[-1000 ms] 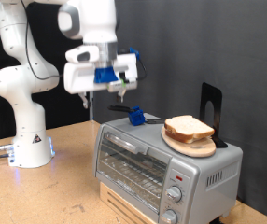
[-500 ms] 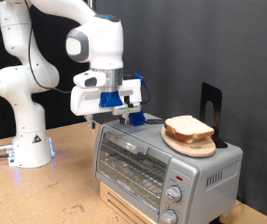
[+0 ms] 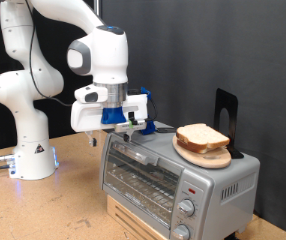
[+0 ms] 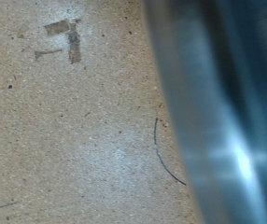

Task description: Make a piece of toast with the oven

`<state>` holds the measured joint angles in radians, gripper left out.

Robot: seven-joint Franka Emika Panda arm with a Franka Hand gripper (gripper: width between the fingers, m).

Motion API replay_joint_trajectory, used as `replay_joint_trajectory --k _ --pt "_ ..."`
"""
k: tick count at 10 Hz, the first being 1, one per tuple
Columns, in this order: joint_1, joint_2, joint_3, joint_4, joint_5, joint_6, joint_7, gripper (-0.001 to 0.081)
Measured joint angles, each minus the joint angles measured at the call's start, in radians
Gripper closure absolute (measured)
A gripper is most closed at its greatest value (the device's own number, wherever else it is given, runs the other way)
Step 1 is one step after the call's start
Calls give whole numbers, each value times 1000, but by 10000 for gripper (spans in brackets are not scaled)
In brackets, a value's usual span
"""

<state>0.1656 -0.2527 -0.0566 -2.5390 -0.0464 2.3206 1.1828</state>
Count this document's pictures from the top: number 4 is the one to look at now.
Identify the glass oven door with handle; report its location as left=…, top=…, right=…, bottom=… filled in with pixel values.
left=141, top=0, right=267, bottom=224

